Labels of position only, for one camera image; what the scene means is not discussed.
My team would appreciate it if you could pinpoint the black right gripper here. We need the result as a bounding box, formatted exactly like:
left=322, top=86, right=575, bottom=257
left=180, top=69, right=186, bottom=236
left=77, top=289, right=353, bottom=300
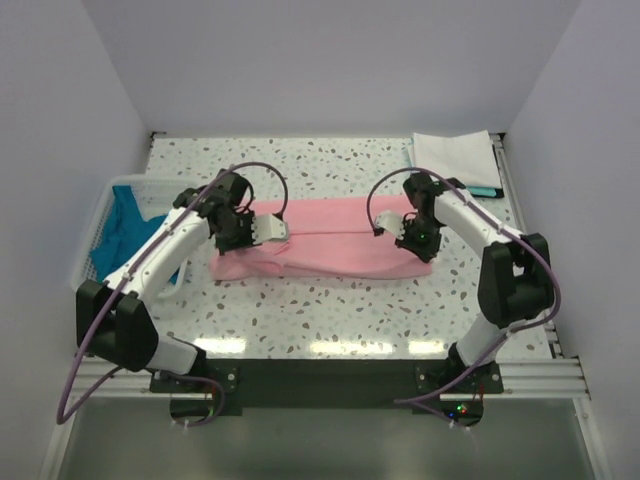
left=395, top=216, right=442, bottom=263

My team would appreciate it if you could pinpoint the pink t shirt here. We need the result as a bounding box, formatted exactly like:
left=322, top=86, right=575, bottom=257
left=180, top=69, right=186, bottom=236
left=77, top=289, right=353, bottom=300
left=209, top=197, right=432, bottom=281

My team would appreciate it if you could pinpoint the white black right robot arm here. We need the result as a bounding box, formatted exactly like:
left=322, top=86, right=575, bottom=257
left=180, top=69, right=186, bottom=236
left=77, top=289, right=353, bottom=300
left=395, top=172, right=556, bottom=393

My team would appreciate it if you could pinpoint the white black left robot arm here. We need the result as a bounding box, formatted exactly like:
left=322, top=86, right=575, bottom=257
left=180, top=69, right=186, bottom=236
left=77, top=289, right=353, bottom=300
left=74, top=170, right=260, bottom=392

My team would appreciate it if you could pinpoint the folded teal t shirt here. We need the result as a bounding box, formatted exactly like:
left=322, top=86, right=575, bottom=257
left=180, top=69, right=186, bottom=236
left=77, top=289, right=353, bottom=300
left=406, top=145, right=504, bottom=199

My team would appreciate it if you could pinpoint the white plastic basket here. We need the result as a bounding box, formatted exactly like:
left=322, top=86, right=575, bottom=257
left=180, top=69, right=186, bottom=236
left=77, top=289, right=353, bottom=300
left=71, top=174, right=198, bottom=290

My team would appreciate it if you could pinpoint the folded black t shirt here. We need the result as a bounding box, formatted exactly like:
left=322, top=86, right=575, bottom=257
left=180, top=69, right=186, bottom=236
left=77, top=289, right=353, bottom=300
left=469, top=145, right=504, bottom=199

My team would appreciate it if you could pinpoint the folded white t shirt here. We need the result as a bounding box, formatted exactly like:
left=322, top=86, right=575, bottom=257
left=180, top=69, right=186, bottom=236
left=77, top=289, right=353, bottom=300
left=409, top=130, right=502, bottom=189

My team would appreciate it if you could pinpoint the blue t shirt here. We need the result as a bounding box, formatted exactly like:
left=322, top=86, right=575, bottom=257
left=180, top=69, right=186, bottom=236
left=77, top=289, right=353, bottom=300
left=90, top=185, right=166, bottom=282

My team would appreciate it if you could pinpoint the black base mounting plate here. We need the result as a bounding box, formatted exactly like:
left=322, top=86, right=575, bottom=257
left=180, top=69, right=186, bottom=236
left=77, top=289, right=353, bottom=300
left=149, top=357, right=505, bottom=426

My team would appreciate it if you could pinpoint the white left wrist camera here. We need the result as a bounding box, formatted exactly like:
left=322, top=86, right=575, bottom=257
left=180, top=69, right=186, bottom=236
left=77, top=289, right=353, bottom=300
left=251, top=214, right=290, bottom=245

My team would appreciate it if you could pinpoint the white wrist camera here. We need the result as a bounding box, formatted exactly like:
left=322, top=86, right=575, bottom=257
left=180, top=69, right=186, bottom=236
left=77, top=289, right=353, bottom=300
left=374, top=210, right=405, bottom=240
left=251, top=214, right=290, bottom=245

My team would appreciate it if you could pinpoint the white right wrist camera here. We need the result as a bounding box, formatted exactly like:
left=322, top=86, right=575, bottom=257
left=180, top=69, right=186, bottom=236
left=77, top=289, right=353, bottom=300
left=374, top=210, right=405, bottom=240

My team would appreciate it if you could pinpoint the aluminium frame rail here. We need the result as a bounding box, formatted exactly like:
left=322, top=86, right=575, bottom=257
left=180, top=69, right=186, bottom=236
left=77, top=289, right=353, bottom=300
left=63, top=353, right=592, bottom=400

